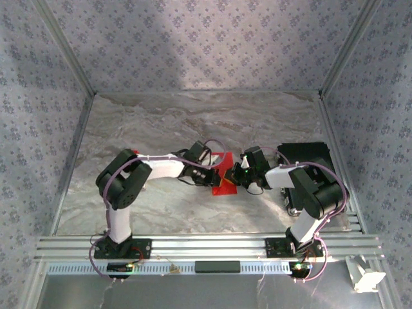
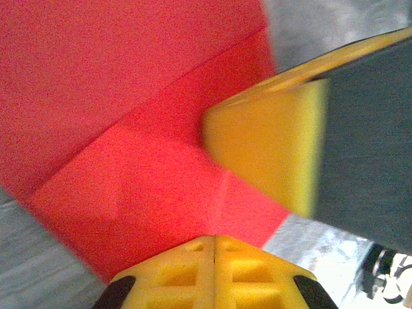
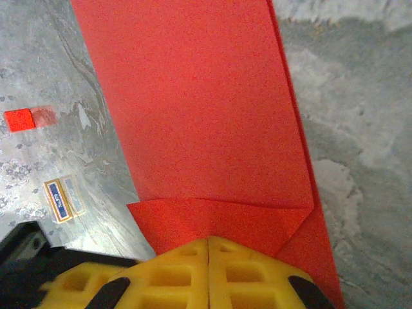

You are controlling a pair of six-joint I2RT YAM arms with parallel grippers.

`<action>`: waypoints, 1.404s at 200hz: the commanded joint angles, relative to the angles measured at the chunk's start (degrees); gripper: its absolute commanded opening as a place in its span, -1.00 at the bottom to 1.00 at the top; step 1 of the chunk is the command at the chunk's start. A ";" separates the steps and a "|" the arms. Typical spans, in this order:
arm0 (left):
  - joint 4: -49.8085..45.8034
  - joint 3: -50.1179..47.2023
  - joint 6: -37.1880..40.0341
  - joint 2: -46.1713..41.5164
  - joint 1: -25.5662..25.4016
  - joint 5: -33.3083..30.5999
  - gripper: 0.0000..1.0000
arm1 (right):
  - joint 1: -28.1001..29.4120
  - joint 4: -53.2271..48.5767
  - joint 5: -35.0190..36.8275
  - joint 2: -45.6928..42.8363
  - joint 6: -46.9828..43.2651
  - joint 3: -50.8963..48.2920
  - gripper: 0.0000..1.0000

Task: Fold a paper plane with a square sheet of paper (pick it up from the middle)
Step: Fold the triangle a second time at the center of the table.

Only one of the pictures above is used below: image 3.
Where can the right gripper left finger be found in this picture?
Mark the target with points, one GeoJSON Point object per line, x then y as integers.
{"type": "Point", "coordinates": [174, 277]}

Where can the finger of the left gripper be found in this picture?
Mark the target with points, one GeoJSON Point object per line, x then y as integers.
{"type": "Point", "coordinates": [74, 286]}

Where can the small red box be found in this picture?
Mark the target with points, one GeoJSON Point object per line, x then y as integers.
{"type": "Point", "coordinates": [19, 120]}

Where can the red cloth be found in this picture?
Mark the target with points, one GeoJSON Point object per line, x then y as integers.
{"type": "Point", "coordinates": [199, 112]}

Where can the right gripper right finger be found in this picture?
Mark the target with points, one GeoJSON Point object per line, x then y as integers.
{"type": "Point", "coordinates": [257, 283]}

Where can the playing card box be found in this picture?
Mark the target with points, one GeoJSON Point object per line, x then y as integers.
{"type": "Point", "coordinates": [59, 199]}

